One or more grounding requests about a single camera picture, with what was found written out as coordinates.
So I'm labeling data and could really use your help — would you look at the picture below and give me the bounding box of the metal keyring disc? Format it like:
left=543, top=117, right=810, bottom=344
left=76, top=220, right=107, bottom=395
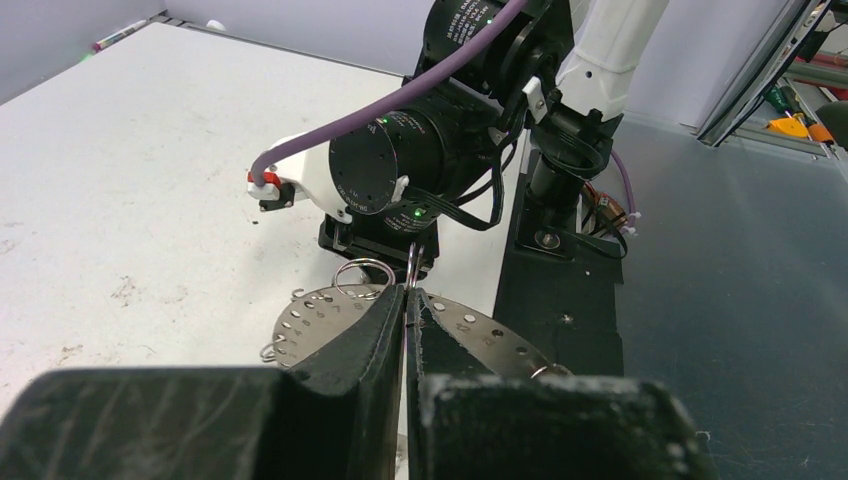
left=259, top=244, right=572, bottom=379

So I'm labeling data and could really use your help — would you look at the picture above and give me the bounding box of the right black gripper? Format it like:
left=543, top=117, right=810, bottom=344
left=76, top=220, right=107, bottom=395
left=318, top=215, right=440, bottom=275

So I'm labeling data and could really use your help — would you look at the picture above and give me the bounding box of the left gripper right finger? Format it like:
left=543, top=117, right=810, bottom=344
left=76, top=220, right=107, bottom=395
left=406, top=288, right=503, bottom=479

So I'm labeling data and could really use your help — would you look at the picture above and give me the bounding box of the aluminium frame rail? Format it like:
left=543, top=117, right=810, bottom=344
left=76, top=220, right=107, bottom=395
left=696, top=1, right=831, bottom=148

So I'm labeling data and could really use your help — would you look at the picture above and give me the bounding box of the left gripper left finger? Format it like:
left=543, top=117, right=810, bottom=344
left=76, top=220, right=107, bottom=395
left=284, top=286, right=403, bottom=479

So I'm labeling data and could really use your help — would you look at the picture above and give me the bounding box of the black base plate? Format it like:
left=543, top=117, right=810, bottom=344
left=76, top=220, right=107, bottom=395
left=494, top=150, right=624, bottom=376

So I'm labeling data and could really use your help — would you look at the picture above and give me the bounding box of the marker pen on rail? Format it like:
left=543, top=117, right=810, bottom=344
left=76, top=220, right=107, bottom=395
left=92, top=20, right=148, bottom=52

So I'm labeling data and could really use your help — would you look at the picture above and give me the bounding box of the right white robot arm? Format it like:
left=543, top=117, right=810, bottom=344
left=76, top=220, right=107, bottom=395
left=318, top=1, right=667, bottom=267

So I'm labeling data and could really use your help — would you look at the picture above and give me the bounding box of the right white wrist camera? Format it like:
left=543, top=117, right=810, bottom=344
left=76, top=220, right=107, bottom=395
left=247, top=142, right=353, bottom=224

